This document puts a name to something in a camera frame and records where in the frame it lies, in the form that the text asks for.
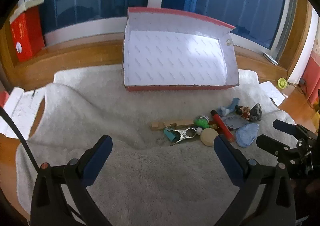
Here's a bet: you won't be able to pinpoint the light blue oval case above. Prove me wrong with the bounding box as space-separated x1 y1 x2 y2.
235 123 260 148

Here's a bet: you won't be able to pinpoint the red cardboard box white inside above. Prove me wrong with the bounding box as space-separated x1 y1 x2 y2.
122 7 240 92

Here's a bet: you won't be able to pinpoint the white paper sheet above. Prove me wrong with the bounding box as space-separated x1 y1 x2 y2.
260 81 285 106

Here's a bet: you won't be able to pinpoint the red cylinder tube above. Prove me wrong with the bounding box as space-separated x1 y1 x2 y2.
210 109 235 141

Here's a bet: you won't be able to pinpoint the grey remote control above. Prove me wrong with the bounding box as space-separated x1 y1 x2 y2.
263 53 278 66

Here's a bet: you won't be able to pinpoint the wooden window sill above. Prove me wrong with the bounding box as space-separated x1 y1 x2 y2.
0 38 288 89

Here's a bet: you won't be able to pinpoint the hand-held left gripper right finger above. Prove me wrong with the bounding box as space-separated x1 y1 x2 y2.
213 134 297 226

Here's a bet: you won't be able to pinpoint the notched wooden block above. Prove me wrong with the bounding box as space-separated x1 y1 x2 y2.
151 120 195 131

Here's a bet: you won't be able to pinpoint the tall red carton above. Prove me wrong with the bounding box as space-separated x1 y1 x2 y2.
9 0 46 63

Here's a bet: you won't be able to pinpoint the red cardboard piece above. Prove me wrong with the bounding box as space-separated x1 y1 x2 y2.
0 91 9 108

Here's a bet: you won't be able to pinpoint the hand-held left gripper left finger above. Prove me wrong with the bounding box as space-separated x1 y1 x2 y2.
30 135 113 226

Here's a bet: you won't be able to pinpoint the white paper sheets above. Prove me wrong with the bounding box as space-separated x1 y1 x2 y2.
0 87 46 140

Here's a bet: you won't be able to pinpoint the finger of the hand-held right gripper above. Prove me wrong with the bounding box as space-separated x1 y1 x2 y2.
272 120 314 141
256 135 297 164

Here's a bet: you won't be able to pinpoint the red printed wall panel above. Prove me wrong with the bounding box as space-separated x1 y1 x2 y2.
301 41 320 109

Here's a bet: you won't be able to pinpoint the grey plastic plate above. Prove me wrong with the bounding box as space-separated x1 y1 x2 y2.
221 115 249 130

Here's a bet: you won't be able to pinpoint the round wooden disc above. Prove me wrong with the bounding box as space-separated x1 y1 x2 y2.
200 128 220 146

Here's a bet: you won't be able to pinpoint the small doll figure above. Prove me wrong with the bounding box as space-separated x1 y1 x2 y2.
235 105 252 120

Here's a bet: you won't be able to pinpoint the white fluffy blanket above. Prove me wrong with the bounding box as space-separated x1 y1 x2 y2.
15 65 300 226

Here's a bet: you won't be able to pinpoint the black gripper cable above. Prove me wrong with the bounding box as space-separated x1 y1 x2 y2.
0 107 42 176

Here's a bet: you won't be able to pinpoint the green frog toy striped hat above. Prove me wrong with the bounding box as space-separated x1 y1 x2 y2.
194 115 210 128

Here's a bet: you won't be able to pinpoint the teal binder clip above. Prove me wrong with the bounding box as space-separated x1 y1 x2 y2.
157 127 179 146

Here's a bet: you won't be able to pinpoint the silver metal clip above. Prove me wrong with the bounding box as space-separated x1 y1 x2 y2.
172 127 198 144

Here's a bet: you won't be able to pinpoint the light blue figurine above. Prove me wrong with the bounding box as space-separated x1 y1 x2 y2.
216 98 240 116

